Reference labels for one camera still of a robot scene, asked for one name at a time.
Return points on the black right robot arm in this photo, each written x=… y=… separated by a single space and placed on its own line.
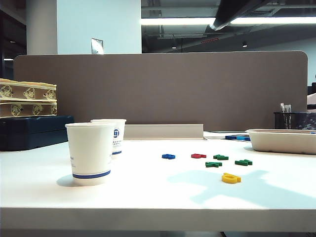
x=234 y=12

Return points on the blue magnet letter g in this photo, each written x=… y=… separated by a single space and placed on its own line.
x=168 y=156

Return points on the white paper cup blue band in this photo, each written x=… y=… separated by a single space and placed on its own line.
x=89 y=148
x=117 y=145

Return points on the red magnet letter q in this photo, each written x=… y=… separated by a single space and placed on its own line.
x=197 y=155

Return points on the green magnet letter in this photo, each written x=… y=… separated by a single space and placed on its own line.
x=220 y=157
x=243 y=162
x=212 y=164

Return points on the yellow magnet letter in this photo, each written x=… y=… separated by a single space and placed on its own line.
x=230 y=180

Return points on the brown fabric desk partition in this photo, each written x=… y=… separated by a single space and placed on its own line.
x=172 y=93

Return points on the blue flat object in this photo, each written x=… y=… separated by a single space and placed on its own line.
x=232 y=137

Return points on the red LED ceiling sign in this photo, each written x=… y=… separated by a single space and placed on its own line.
x=209 y=40

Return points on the long ceiling light strip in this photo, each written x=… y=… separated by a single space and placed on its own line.
x=172 y=21

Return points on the black mesh pen holder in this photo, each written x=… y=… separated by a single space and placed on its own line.
x=280 y=121

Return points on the white plastic pen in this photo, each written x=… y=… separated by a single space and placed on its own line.
x=288 y=108
x=282 y=108

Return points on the beige oval pulp tray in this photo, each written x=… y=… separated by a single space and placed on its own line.
x=281 y=143

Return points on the dark blue plastic case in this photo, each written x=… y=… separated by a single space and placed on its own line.
x=32 y=133

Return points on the person in pink shirt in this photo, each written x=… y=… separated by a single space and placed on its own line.
x=311 y=101

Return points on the small wall sign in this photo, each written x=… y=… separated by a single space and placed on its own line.
x=96 y=46

